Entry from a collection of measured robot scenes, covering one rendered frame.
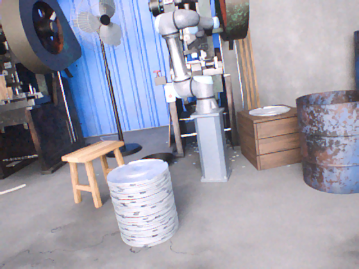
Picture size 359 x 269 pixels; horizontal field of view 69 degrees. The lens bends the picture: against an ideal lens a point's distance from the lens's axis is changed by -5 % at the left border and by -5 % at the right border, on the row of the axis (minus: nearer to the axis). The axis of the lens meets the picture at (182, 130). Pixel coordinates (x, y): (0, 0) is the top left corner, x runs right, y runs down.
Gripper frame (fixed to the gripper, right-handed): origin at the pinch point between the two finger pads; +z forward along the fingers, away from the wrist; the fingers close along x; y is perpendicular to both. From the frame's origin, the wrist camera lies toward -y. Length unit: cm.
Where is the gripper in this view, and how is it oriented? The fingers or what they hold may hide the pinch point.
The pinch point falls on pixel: (200, 59)
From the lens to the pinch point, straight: 228.4
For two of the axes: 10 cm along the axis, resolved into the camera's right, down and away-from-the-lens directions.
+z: 1.5, 7.8, 6.1
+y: 9.9, -1.5, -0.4
